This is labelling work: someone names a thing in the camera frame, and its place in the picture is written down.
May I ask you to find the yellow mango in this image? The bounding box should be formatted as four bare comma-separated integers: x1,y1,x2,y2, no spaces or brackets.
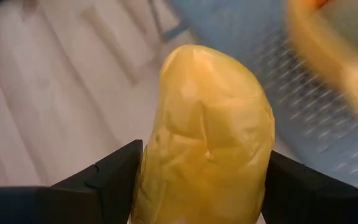
131,44,276,224

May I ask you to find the grey perforated metal stand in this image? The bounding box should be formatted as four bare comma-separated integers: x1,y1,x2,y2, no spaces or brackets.
162,0,358,194

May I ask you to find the yellow plastic colander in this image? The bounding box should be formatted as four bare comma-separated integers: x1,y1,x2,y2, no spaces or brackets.
286,0,358,124

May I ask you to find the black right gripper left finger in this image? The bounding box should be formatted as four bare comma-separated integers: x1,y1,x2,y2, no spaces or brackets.
0,139,144,224

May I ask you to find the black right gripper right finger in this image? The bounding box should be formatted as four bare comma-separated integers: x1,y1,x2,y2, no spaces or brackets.
260,150,358,224

